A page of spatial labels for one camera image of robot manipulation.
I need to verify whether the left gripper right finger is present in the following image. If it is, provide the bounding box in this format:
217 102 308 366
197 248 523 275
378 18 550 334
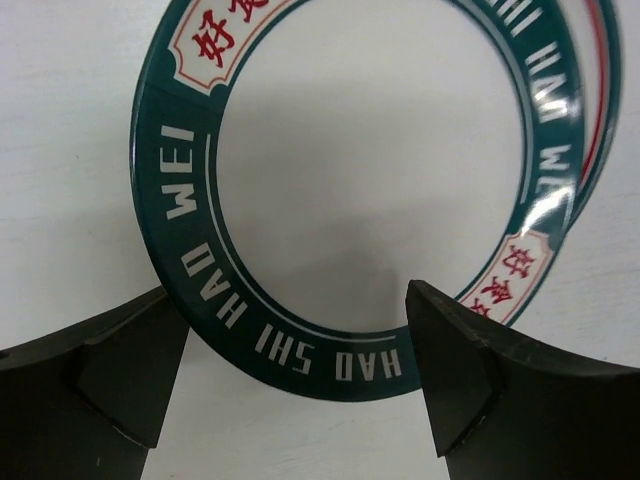
406 280 639 480

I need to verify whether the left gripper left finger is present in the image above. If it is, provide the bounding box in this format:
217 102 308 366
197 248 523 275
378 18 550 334
1 287 189 479

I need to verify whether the green rim text plate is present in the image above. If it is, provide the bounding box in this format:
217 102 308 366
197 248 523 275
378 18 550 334
131 1 585 402

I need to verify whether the orange sunburst plate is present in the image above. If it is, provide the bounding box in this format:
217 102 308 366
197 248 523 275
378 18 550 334
559 1 624 224

